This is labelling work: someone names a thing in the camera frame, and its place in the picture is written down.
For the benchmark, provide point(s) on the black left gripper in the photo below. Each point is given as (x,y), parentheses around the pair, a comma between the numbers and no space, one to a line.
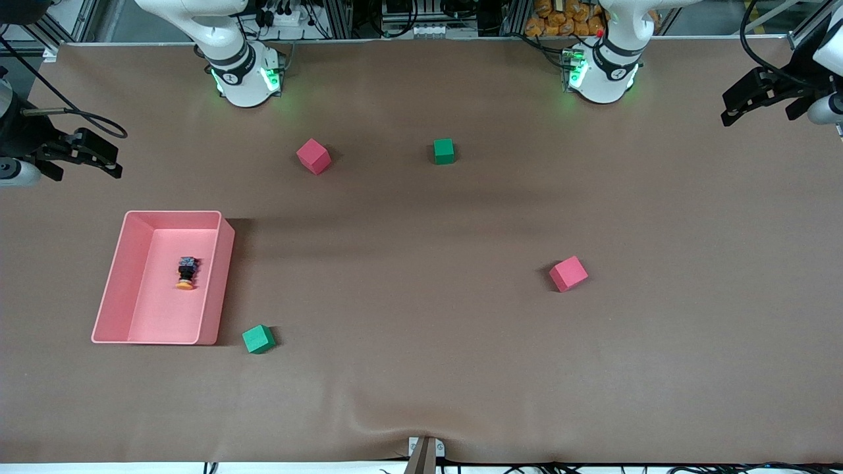
(793,84)

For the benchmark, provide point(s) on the brown table mat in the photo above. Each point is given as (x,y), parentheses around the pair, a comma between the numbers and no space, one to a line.
(421,368)

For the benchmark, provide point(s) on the bag of orange items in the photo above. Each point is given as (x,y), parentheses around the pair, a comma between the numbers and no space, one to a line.
(553,23)

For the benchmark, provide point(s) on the aluminium corner frame profile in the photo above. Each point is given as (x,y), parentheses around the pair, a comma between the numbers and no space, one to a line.
(46,36)
(800,36)

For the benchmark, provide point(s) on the orange black push button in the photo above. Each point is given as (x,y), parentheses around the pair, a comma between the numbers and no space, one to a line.
(187,270)

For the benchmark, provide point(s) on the white connector strip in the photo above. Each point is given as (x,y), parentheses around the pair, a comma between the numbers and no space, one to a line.
(428,30)

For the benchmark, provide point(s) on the pink foam cube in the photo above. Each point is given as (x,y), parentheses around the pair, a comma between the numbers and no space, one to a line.
(568,274)
(313,157)

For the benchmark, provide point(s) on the green foam cube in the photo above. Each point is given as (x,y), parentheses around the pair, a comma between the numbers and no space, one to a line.
(444,151)
(258,340)

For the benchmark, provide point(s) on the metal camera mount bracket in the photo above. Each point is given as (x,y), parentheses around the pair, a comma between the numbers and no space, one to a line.
(425,457)

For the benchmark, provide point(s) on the white power strip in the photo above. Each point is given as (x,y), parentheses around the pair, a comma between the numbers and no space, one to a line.
(290,18)

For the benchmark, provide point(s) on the pink plastic tray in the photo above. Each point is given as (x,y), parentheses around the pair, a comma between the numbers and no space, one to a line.
(164,309)

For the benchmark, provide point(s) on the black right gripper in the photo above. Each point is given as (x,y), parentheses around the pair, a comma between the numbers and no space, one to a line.
(21,137)

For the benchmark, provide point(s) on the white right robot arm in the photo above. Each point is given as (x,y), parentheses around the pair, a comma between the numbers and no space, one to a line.
(234,66)

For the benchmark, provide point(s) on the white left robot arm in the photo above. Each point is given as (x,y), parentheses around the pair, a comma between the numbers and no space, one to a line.
(606,72)

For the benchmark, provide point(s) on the aluminium frame post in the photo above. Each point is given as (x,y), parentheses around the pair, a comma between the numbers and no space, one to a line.
(514,18)
(337,20)

